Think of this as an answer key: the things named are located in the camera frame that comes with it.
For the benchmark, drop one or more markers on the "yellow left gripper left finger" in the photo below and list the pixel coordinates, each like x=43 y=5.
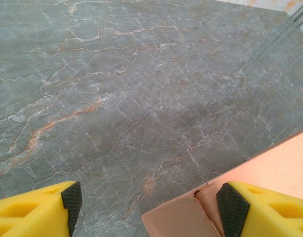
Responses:
x=30 y=214

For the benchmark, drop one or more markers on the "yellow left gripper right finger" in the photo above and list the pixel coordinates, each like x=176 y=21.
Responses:
x=272 y=212

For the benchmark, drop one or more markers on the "brown cardboard paper box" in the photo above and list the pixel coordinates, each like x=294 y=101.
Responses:
x=277 y=163

